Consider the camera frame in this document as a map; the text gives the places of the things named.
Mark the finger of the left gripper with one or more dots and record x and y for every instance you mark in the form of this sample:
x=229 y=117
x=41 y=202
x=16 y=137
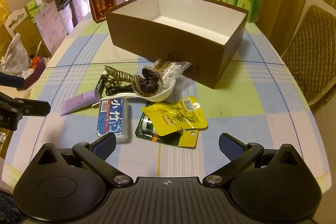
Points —
x=11 y=81
x=26 y=107

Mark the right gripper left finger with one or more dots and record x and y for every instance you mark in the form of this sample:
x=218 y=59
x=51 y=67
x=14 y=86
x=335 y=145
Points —
x=95 y=155

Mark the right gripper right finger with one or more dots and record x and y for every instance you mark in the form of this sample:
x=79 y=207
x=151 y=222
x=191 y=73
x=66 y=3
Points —
x=241 y=157

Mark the purple cream tube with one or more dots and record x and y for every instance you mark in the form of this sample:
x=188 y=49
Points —
x=78 y=102

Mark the green lip gel tube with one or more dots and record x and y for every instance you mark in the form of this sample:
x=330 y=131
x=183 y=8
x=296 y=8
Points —
x=101 y=82

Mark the yellow snack pouch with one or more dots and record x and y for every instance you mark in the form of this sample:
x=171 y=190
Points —
x=183 y=115

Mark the brown hair scrunchie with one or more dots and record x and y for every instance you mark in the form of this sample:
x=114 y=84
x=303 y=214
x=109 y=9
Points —
x=147 y=84

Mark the cotton swab bag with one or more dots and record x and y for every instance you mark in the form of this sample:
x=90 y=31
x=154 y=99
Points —
x=168 y=70

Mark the pink cardboard box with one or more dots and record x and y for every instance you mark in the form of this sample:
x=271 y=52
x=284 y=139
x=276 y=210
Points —
x=50 y=26

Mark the plaid tablecloth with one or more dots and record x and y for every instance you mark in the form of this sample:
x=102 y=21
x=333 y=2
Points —
x=256 y=99

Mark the brown cardboard box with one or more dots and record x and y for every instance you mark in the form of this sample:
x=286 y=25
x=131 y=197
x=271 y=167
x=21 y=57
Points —
x=206 y=33

